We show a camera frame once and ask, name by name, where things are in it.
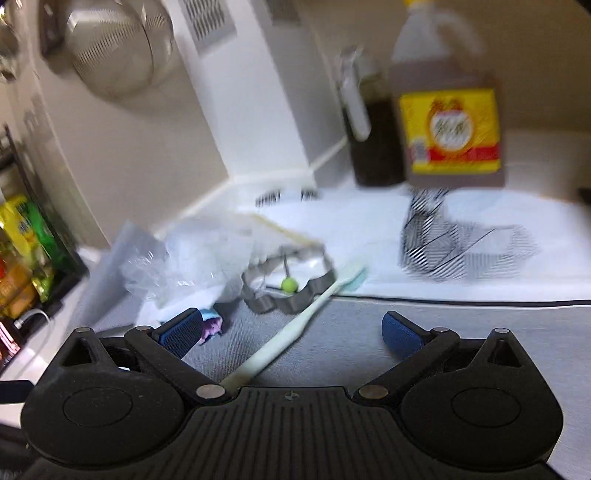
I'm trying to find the mint green toothbrush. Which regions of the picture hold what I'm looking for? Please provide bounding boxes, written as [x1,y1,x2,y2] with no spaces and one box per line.
[221,259,367,393]

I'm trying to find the clear plastic bag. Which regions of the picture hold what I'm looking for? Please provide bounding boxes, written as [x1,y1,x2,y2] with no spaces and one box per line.
[120,214,256,309]

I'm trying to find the grey woven table mat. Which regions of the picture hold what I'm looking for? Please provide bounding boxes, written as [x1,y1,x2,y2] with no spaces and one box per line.
[73,221,591,462]

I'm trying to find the white geometric print cloth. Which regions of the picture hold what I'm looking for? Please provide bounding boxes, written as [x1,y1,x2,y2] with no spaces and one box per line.
[240,186,590,304]

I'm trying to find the dark soy sauce dispenser bottle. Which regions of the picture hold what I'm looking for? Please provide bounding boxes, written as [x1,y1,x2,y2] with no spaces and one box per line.
[337,46,405,188]

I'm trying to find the cooking wine jug yellow label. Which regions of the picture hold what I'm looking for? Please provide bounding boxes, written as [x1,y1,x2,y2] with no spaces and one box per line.
[390,1,505,188]

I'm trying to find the flower-shaped metal egg ring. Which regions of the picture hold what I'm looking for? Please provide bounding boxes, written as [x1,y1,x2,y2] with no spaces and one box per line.
[240,243,339,315]

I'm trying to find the black wire spice rack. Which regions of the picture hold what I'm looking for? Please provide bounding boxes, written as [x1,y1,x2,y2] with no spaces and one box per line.
[1,124,87,369]

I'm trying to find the metal wire strainer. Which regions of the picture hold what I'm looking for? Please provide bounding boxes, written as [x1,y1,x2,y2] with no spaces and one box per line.
[37,1,174,99]

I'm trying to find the wall vent grille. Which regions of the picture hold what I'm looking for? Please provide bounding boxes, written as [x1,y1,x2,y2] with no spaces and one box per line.
[179,0,236,55]

